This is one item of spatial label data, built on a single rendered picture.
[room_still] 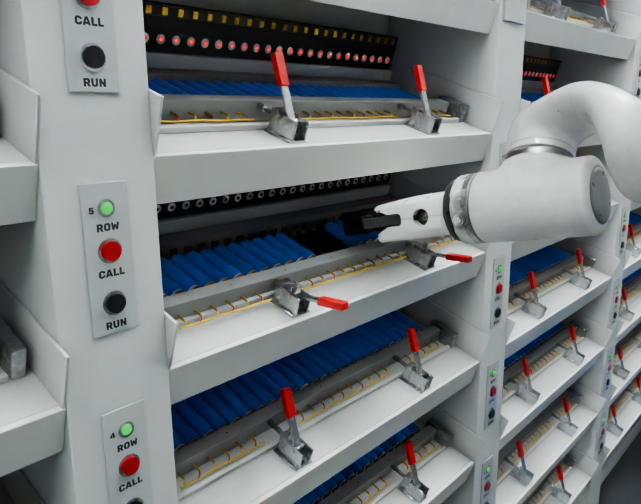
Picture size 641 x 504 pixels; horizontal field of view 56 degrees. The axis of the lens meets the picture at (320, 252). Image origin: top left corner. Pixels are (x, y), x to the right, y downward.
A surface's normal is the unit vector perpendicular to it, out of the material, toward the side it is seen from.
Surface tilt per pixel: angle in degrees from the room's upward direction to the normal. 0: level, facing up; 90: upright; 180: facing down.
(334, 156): 109
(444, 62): 90
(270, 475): 19
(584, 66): 90
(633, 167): 104
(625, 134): 71
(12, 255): 90
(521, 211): 98
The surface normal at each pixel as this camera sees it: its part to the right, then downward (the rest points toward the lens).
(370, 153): 0.71, 0.45
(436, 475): 0.23, -0.88
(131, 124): 0.74, 0.14
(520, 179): -0.61, -0.50
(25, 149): -0.66, 0.18
